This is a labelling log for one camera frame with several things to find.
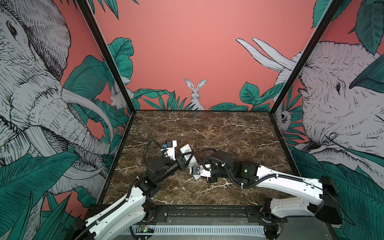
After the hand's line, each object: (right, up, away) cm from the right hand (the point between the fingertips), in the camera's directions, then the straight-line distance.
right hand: (195, 167), depth 69 cm
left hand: (-1, +7, +1) cm, 7 cm away
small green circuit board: (-24, -30, +1) cm, 39 cm away
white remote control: (-1, +3, 0) cm, 3 cm away
